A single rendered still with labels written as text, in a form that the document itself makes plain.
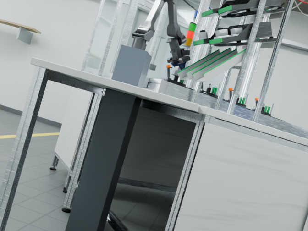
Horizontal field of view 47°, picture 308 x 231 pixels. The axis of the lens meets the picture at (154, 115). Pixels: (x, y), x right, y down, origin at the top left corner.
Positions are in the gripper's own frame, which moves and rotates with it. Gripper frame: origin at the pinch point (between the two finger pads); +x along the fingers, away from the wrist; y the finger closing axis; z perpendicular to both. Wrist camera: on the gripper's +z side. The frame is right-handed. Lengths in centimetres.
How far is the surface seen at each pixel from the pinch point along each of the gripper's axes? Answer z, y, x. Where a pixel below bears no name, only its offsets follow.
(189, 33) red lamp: 22.7, 17.1, -15.0
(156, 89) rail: -25.9, -14.9, 3.1
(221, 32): 2.7, -43.8, -18.0
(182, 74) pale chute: -11.6, -20.7, -0.4
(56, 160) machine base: -77, 133, 66
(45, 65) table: -81, -39, -30
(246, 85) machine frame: 93, 61, 52
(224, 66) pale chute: -3.7, -49.2, -3.1
